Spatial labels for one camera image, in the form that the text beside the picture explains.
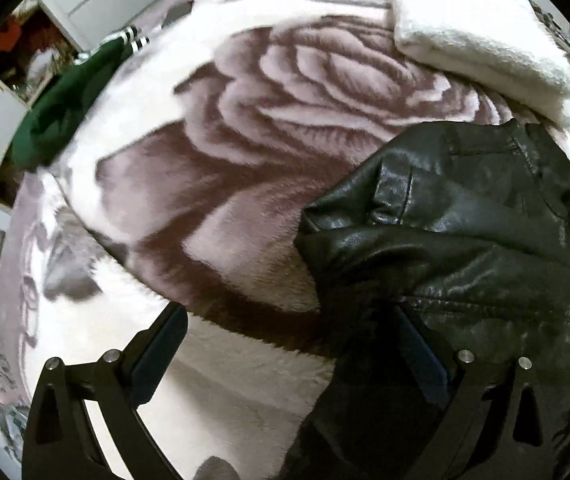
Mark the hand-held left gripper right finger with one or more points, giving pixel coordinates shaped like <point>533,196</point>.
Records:
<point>422,355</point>

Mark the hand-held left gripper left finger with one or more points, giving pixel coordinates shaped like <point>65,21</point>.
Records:
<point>157,355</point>

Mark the black leather jacket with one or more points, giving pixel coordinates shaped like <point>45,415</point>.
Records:
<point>440,240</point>

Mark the floral printed blanket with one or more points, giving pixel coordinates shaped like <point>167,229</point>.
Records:
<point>245,170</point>

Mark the dark green garment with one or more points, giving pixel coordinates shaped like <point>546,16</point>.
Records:
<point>65,105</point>

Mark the white fluffy folded blanket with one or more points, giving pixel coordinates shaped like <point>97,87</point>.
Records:
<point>475,35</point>

